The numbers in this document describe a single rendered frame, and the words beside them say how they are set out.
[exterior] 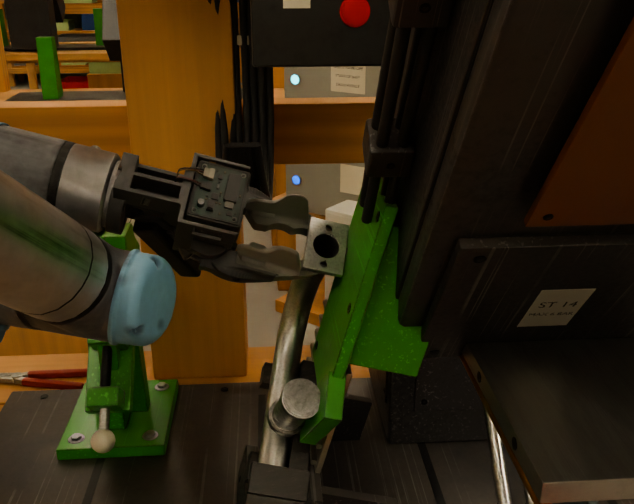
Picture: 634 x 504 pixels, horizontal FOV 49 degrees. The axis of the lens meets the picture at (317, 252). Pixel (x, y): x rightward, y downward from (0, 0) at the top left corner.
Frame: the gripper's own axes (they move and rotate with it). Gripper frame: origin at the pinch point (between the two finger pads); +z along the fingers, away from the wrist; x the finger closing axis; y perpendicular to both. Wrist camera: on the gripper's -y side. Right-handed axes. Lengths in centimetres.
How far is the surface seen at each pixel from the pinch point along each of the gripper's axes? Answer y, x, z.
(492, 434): 3.5, -15.3, 18.0
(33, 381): -47, -10, -30
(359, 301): 7.5, -7.1, 3.0
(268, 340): -221, 56, 27
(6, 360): -55, -6, -36
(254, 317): -238, 70, 21
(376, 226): 11.6, -1.7, 2.5
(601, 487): 18.6, -20.8, 18.7
